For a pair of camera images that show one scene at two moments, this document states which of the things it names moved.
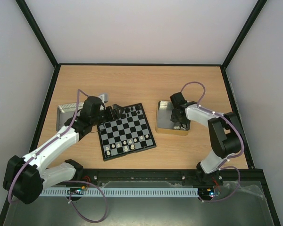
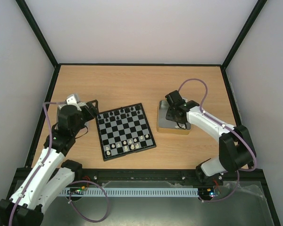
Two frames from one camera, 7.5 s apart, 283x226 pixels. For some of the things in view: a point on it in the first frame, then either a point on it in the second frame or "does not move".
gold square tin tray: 163,124 does not move
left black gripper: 117,116 → 95,111
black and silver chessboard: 130,133 does not move
